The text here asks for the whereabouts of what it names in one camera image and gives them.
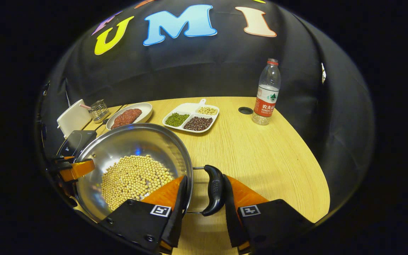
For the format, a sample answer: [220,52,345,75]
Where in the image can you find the white toaster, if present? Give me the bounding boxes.
[57,99,93,139]

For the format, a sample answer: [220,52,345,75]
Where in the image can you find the clear water bottle red label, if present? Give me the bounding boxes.
[252,58,282,126]

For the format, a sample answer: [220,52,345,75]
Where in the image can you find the soybeans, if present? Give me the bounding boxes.
[101,155,174,212]

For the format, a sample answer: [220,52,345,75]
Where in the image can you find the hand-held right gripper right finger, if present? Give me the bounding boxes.
[223,174,314,255]

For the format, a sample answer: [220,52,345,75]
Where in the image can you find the red raw meat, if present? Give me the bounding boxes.
[111,108,143,129]

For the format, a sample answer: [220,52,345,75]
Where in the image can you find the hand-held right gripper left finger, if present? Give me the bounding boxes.
[100,175,188,255]

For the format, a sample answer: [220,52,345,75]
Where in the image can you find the black induction cooktop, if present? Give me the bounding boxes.
[57,130,97,158]

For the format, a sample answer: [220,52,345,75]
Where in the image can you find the white divided bean dish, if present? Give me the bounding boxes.
[162,98,220,134]

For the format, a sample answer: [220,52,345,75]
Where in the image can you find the wire utensil holder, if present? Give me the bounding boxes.
[89,100,110,123]

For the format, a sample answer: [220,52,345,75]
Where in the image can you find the steel pot with black handle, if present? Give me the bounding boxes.
[72,123,226,223]

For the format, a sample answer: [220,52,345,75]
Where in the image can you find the white oval plate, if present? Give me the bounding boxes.
[106,102,153,131]

